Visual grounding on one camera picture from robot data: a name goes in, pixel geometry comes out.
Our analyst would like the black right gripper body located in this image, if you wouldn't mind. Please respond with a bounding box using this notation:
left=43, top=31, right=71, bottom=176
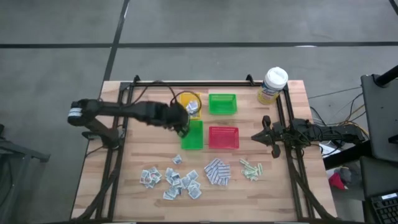
left=262, top=115, right=293, bottom=159

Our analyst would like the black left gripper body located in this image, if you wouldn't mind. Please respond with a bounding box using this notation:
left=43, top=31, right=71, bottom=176
left=161, top=101, right=191, bottom=131

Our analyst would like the green plastic basket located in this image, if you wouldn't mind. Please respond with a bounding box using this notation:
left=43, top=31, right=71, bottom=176
left=208, top=93, right=238, bottom=116
left=180, top=120, right=204, bottom=151

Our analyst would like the yellow plastic basket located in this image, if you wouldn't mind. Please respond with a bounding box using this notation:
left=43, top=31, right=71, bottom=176
left=178, top=92, right=202, bottom=121

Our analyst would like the red plastic basket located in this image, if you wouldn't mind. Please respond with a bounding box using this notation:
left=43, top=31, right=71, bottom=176
left=208, top=126, right=241, bottom=150

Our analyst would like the white paper sheet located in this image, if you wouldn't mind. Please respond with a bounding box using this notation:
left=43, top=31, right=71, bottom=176
left=319, top=141, right=341, bottom=158

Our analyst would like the Lysol wipes canister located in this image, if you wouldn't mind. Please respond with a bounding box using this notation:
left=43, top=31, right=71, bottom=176
left=256, top=66, right=289, bottom=105

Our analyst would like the red cloth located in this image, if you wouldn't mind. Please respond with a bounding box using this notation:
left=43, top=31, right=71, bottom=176
left=328, top=172, right=348, bottom=190

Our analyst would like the grey cloth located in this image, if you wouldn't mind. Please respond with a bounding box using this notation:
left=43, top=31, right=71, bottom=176
left=337, top=166, right=360, bottom=185

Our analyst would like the black pole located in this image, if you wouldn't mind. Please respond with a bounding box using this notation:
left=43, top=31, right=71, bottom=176
left=374, top=64, right=398, bottom=87

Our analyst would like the black laptop keyboard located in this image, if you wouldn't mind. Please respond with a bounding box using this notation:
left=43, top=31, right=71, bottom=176
left=369, top=192, right=398, bottom=224

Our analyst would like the grey metal stand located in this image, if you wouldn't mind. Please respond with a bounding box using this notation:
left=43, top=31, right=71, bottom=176
left=0, top=124, right=51, bottom=224

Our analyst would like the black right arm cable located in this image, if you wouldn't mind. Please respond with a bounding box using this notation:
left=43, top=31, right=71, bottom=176
left=287, top=123, right=343, bottom=159

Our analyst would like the black floor cable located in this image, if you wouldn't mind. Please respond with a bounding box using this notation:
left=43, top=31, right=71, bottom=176
left=310, top=105, right=327, bottom=127

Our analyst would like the black metal table frame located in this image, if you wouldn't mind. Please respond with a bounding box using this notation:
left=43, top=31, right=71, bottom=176
left=71, top=74, right=336, bottom=223

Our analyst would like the yellow floor cable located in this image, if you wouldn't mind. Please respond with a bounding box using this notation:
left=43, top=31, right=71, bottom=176
left=340, top=104, right=366, bottom=127

